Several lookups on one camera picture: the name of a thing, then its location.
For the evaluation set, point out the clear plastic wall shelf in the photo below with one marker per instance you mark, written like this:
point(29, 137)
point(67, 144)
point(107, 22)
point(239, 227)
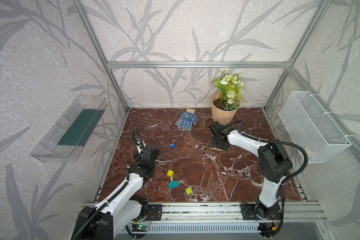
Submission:
point(67, 138)

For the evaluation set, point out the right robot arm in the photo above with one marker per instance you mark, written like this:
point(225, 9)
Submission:
point(274, 162)

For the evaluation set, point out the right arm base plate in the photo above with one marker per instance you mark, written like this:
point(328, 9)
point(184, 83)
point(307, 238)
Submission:
point(250, 211)

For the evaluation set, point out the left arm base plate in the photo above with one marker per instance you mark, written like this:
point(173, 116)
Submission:
point(154, 212)

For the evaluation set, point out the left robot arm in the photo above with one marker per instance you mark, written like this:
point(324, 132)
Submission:
point(106, 219)

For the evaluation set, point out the pink object in basket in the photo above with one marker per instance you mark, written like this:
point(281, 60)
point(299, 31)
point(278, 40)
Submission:
point(309, 152)

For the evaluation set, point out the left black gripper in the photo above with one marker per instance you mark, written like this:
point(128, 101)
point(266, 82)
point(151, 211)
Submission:
point(139, 147)

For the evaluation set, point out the yellow cube block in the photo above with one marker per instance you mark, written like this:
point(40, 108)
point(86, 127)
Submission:
point(170, 173)

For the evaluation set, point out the flower pot with plant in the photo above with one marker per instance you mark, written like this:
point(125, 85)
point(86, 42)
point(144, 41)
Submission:
point(227, 101)

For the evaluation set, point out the green circuit board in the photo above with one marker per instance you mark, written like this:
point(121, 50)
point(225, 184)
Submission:
point(140, 227)

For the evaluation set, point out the teal block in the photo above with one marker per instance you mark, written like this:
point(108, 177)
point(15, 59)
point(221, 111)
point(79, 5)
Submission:
point(173, 184)

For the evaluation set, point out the green cube block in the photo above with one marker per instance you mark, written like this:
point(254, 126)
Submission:
point(189, 191)

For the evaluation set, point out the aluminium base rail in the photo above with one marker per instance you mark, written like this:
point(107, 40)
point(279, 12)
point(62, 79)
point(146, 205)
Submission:
point(230, 212)

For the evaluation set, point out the blue dotted work glove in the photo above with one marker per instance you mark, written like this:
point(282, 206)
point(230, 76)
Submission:
point(187, 120)

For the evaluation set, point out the white wire mesh basket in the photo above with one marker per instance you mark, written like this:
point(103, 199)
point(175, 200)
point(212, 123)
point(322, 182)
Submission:
point(310, 125)

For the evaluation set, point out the brown slotted plastic scoop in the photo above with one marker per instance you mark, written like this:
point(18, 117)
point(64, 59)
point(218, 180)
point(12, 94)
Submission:
point(206, 114)

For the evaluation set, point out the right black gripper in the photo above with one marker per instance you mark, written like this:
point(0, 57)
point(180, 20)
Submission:
point(219, 142)

